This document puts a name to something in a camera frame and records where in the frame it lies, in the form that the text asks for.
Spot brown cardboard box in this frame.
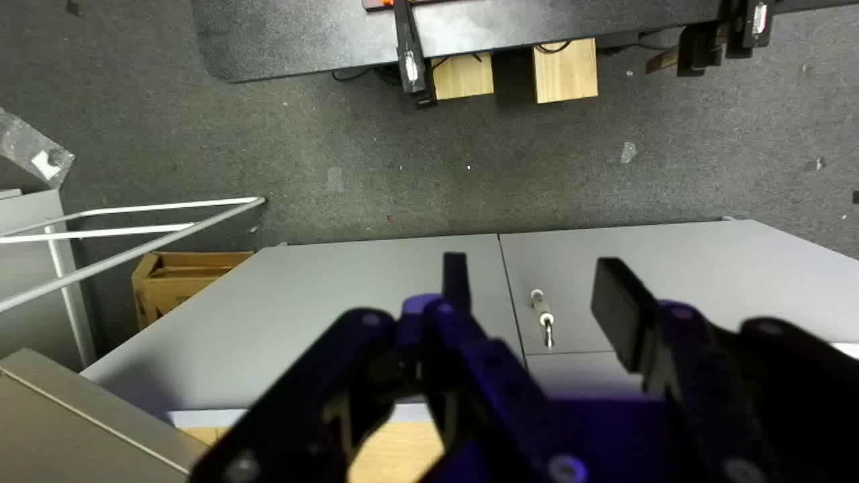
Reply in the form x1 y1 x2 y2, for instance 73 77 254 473
129 249 254 333

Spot silver cabinet door lock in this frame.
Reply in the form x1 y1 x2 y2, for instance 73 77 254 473
525 285 560 352

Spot black robot table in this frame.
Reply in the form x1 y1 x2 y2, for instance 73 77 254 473
187 0 859 85

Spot white wire rack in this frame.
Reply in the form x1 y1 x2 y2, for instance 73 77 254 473
0 194 268 369

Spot black purple gripper right finger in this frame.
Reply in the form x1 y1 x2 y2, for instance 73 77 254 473
591 254 859 483

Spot light wooden block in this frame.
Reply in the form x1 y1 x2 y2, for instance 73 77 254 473
532 35 602 106
430 54 497 101

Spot black purple gripper left finger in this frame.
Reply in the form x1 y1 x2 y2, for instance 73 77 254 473
185 251 586 483

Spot beige metal cabinet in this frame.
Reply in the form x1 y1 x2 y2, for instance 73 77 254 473
0 345 210 483

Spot light grey two-door cabinet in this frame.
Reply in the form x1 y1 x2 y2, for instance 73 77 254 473
78 215 859 423

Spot grey metal bracket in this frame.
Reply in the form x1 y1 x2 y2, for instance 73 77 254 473
0 104 78 190

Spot black bar clamp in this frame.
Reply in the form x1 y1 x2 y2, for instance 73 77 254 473
394 0 438 109
674 21 733 81
723 0 774 61

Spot grey metal panel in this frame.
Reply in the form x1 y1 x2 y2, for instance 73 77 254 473
0 184 97 369

